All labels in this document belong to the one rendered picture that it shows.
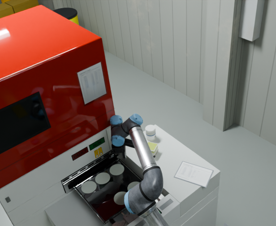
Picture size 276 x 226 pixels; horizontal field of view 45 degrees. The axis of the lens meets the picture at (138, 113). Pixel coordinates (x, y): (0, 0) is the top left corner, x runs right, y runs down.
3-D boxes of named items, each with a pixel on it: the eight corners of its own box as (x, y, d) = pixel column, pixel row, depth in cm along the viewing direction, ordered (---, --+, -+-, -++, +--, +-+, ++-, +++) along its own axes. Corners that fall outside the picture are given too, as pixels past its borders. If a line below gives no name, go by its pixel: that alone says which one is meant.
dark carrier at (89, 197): (75, 187, 218) (75, 186, 218) (118, 160, 233) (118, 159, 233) (105, 221, 196) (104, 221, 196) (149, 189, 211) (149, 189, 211)
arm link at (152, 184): (161, 187, 156) (130, 109, 184) (145, 199, 161) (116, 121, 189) (176, 189, 164) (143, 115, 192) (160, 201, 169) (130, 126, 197)
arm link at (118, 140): (121, 132, 184) (120, 119, 193) (108, 143, 189) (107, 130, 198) (131, 138, 188) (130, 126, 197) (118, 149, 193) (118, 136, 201)
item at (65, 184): (65, 192, 221) (62, 183, 216) (118, 158, 241) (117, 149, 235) (66, 194, 220) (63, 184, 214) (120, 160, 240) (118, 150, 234)
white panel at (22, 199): (13, 225, 208) (-10, 184, 183) (118, 159, 244) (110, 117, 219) (15, 228, 206) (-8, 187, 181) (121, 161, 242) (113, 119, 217)
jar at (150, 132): (144, 137, 238) (143, 128, 233) (151, 132, 242) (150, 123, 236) (150, 142, 234) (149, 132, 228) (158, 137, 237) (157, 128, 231)
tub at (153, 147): (144, 155, 225) (143, 148, 220) (148, 148, 230) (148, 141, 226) (154, 158, 222) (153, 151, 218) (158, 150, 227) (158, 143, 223)
